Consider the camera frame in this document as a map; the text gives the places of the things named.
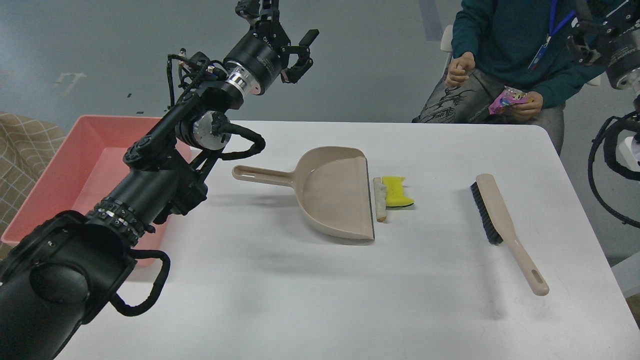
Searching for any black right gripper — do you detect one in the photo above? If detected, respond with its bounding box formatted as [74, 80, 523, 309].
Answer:
[567, 0, 640, 91]

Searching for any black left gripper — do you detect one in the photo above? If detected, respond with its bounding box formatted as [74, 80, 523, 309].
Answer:
[222, 0, 320, 96]

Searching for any beige plastic dustpan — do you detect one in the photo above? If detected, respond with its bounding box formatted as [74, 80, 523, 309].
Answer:
[231, 146, 375, 242]

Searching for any white bread crust piece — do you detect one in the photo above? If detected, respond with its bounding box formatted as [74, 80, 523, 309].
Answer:
[373, 177, 387, 223]

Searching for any yellow sponge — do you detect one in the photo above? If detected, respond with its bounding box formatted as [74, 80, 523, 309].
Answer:
[381, 175, 415, 208]

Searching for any beige hand brush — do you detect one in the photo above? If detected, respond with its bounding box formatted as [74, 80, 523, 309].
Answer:
[470, 173, 550, 297]

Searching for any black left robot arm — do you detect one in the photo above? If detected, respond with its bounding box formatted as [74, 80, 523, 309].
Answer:
[1, 0, 319, 360]

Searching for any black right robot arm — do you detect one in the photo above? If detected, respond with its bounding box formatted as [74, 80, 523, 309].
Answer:
[566, 0, 640, 228]

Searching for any person left hand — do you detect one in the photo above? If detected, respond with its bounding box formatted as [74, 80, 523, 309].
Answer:
[505, 90, 544, 123]

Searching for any person right hand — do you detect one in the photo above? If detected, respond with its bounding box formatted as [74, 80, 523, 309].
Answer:
[445, 51, 476, 88]

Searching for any person in green sweater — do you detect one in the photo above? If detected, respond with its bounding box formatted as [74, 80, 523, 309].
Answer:
[413, 0, 605, 153]

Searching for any pink snack wrapper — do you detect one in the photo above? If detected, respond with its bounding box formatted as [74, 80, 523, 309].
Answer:
[488, 86, 533, 116]

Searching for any white chair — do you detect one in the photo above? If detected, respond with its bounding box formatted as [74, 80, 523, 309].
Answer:
[439, 23, 454, 69]

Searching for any beige checkered cloth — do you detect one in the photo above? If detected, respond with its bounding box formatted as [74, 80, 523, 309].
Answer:
[0, 112, 66, 234]

